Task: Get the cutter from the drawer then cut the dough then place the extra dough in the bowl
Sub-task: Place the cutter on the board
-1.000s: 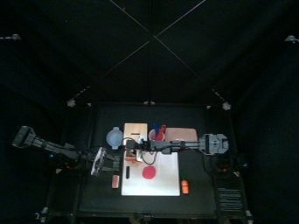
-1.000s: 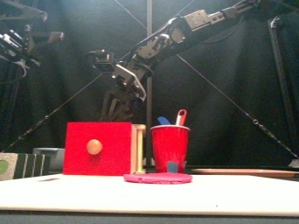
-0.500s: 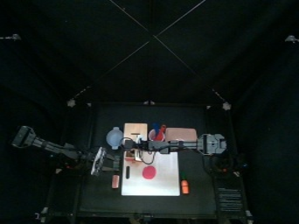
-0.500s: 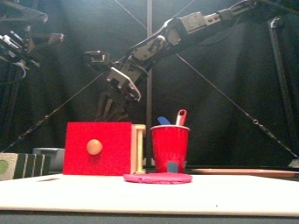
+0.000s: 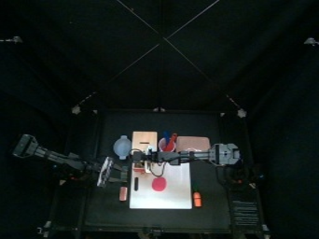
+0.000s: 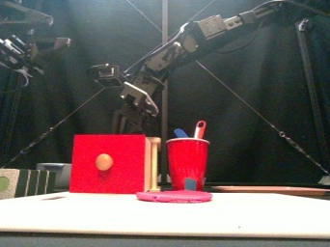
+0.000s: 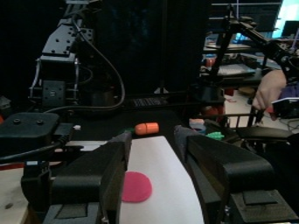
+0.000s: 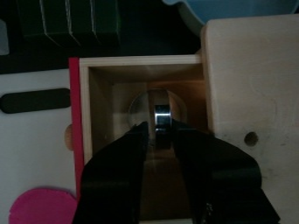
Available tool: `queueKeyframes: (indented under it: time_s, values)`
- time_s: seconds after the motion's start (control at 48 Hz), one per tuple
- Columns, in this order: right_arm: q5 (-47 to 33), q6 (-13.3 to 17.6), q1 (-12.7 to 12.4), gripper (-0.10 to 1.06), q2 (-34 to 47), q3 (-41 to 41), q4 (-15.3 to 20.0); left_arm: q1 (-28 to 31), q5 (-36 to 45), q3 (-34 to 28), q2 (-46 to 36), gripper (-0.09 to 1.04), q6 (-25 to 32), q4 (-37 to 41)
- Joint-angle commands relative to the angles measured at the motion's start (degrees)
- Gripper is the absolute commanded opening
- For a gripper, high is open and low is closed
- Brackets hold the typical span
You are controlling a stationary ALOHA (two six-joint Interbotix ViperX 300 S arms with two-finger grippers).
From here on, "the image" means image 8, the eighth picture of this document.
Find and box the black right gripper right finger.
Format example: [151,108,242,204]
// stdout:
[171,119,282,224]

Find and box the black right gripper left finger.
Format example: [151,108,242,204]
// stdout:
[71,121,150,224]

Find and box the round metal dough cutter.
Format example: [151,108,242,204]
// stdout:
[127,88,188,149]

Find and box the pink flat dough disc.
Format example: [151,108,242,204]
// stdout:
[8,187,79,224]

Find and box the light wooden drawer cabinet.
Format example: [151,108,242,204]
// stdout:
[201,13,299,224]

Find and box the wooden drawer with red front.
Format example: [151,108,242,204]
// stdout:
[68,53,215,224]

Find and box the light blue bowl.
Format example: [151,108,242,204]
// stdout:
[162,0,299,37]

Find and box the white cutting board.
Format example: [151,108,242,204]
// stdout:
[0,67,79,224]

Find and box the dark green ridged box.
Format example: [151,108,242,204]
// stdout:
[15,0,122,49]

